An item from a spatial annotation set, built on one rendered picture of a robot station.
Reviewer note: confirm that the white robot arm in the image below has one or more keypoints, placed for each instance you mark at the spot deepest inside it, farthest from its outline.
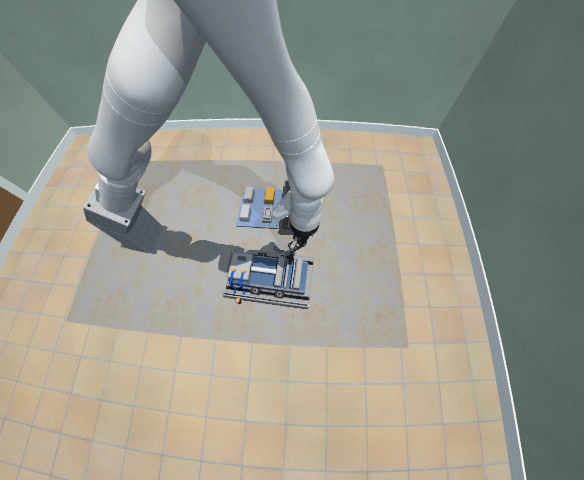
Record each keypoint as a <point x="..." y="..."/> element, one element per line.
<point x="149" y="68"/>

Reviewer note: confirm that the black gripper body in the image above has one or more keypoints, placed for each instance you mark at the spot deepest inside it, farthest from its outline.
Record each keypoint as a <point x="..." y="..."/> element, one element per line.
<point x="300" y="234"/>

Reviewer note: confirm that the yellow rectangular block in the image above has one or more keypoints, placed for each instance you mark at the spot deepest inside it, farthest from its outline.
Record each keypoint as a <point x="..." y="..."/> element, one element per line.
<point x="270" y="195"/>

